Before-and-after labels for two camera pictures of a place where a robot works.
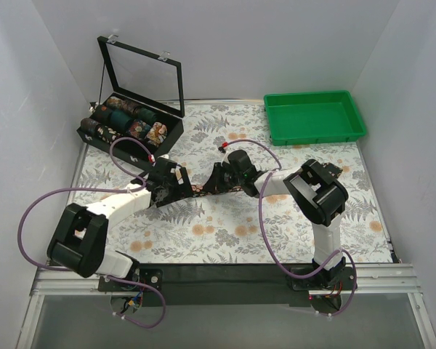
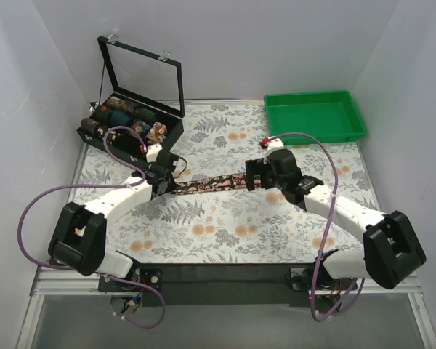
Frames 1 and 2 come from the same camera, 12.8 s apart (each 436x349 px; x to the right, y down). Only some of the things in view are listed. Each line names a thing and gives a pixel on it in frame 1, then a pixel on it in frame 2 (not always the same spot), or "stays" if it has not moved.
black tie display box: (147, 100) stays
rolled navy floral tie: (139, 129) stays
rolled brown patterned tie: (122, 105) stays
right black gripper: (218, 176) -> (254, 174)
